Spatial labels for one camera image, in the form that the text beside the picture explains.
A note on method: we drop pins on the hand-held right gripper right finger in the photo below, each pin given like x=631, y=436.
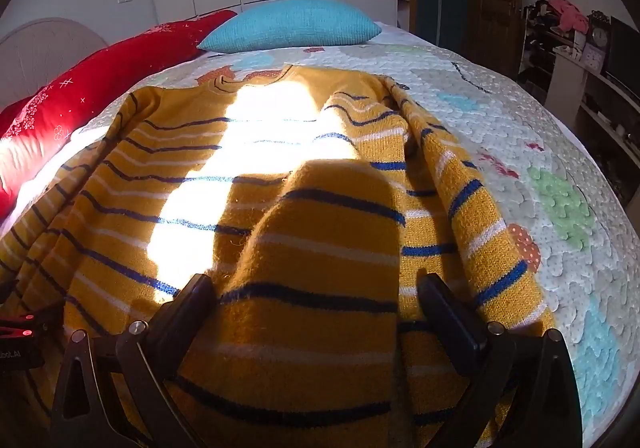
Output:
x=440, y=298

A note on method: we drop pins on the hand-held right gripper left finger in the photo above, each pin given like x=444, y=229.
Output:
x=196, y=295

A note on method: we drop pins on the yellow striped knit sweater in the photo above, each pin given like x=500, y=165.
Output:
x=325, y=228

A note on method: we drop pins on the white bed sheet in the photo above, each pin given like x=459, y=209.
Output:
x=60, y=148

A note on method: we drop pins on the heart patterned quilt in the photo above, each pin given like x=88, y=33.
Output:
x=505, y=93

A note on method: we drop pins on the long red pillow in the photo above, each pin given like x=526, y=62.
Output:
x=75, y=83

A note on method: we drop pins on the white shelf unit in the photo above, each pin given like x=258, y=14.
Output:
x=570, y=78

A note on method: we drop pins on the small pale table clock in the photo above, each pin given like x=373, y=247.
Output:
x=593, y=57

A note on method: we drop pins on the teal knit pillow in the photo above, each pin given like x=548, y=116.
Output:
x=292, y=26

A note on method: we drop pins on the white headboard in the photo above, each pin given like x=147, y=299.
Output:
x=45, y=48

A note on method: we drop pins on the black television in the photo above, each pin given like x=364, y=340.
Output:
x=624, y=51

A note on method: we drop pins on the pink cloth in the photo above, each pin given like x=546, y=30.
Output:
x=570, y=14

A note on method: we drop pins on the dark ornate frame clock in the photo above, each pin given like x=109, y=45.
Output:
x=599, y=33

